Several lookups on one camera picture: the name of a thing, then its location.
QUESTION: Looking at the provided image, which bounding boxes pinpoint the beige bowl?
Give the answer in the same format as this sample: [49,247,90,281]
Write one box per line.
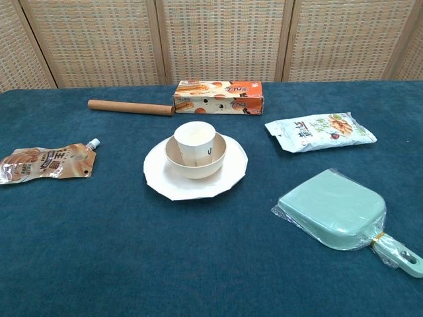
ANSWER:
[165,133,228,180]

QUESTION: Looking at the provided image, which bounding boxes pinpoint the white snack bag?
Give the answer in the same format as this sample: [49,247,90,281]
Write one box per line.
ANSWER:
[264,112,378,154]

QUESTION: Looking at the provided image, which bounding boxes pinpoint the blue table cloth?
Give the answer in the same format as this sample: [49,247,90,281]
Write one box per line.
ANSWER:
[0,79,423,317]

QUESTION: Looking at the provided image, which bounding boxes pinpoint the wooden rolling pin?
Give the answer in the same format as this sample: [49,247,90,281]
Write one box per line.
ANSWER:
[87,99,176,118]

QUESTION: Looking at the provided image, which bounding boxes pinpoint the woven folding screen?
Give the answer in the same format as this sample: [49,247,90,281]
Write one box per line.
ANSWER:
[0,0,423,94]

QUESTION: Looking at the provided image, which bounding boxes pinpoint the green plastic dustpan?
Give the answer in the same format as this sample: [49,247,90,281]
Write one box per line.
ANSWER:
[271,168,423,279]

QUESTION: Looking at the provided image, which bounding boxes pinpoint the brown spouted drink pouch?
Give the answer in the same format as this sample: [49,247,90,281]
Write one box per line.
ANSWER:
[0,137,101,185]

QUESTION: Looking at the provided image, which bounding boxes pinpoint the orange snack box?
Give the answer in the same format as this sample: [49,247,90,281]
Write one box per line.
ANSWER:
[173,80,264,116]

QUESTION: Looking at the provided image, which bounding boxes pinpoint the white paper plate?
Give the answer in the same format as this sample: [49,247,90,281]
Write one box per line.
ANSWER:
[143,133,249,201]

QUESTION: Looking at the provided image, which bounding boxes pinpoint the white paper cup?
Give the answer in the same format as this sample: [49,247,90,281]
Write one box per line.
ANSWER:
[173,121,216,166]

